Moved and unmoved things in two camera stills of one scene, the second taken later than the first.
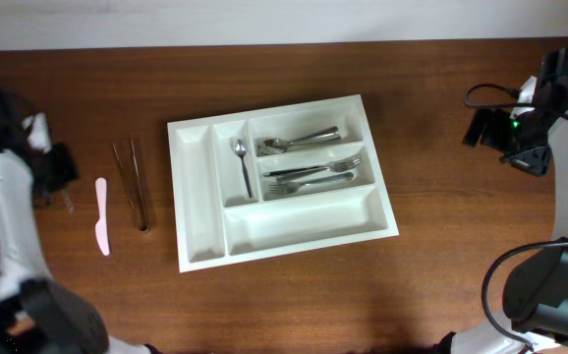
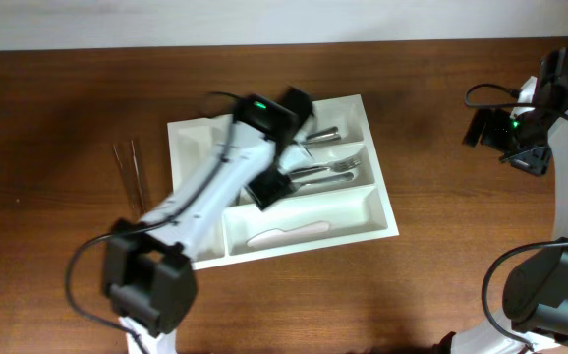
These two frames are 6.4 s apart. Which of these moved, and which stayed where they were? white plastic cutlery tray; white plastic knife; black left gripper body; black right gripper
Moved: black left gripper body; white plastic knife
Stayed: black right gripper; white plastic cutlery tray
